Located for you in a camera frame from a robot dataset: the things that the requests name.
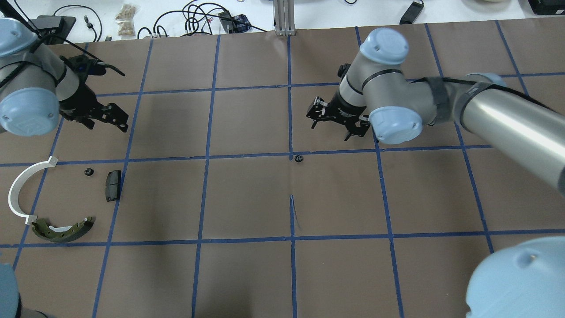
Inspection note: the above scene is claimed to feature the black power adapter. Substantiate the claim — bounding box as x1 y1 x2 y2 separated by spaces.
398 0 425 25

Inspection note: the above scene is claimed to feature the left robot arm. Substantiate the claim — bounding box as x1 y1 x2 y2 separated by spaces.
0 18 128 136

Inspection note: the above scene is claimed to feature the white curved plastic part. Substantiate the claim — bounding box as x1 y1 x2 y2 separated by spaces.
8 156 59 225

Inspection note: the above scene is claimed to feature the black brake pad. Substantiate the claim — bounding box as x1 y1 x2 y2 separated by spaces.
105 170 122 202

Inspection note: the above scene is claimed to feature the olive metal brake shoe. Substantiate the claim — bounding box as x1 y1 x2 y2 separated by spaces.
31 216 95 243

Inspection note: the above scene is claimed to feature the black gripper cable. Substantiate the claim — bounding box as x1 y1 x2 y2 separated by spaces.
0 9 126 89

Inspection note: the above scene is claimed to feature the bag of small parts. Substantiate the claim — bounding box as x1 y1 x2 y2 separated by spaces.
115 3 137 37

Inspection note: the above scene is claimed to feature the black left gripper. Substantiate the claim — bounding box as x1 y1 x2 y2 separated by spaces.
59 56 129 133

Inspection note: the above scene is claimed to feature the black cable bundle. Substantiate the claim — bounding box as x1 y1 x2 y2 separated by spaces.
137 0 270 39

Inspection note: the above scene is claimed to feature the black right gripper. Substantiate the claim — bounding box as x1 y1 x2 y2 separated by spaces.
307 92 370 141

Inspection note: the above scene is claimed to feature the aluminium frame post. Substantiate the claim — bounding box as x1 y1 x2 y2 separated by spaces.
272 0 295 36

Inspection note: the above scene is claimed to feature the black box on bench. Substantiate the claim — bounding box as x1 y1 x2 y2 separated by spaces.
528 0 565 15

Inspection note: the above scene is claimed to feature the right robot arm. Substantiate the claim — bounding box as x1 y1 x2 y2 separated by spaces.
306 27 565 318

